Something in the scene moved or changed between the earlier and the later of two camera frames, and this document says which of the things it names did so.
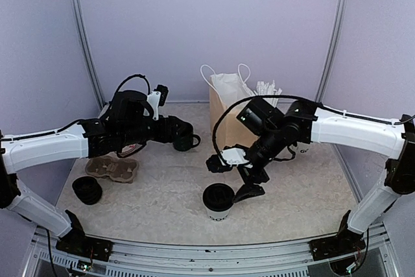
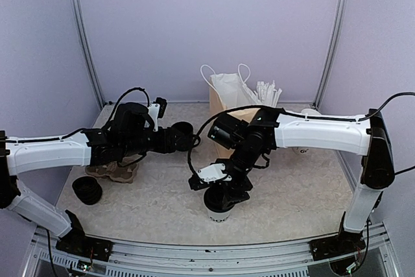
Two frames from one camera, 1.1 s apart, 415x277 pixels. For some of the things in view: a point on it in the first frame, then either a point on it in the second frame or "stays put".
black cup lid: (218, 197) stays put
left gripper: (168, 128) -> (171, 146)
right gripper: (251, 188) -> (240, 196)
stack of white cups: (302, 148) stays put
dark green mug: (184, 142) stays put
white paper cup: (218, 216) stays put
